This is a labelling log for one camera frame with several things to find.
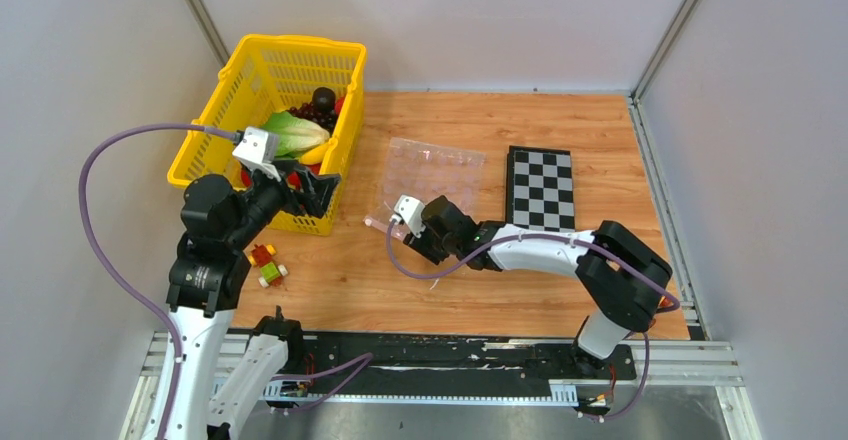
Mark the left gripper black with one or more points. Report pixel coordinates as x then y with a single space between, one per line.
322 185

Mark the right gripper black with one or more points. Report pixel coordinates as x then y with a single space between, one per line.
421 244

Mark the clear zip top bag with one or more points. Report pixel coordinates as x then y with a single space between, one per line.
426 171

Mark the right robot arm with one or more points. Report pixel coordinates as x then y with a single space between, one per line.
625 278

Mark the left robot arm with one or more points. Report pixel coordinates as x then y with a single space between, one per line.
205 284

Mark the yellow banana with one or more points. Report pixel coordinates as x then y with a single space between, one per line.
317 154

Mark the green lettuce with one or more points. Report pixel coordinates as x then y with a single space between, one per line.
296 135

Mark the dark red grapes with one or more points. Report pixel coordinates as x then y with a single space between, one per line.
307 111

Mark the red strawberry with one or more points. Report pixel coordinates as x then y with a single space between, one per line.
339 105

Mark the dark avocado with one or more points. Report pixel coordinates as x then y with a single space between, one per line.
324 99

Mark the yellow plastic basket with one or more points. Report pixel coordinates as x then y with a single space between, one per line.
268 74

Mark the black white checkerboard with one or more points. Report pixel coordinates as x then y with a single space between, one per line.
539 189

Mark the red green toy car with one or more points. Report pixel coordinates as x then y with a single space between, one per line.
271 272

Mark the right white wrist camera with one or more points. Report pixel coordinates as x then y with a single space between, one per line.
408 210

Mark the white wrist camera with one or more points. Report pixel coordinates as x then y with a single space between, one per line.
408 210
256 150

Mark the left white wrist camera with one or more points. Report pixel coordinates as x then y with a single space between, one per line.
256 150

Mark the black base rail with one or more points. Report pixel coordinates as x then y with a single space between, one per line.
406 365

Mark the aluminium frame base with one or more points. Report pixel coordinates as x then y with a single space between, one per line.
658 362

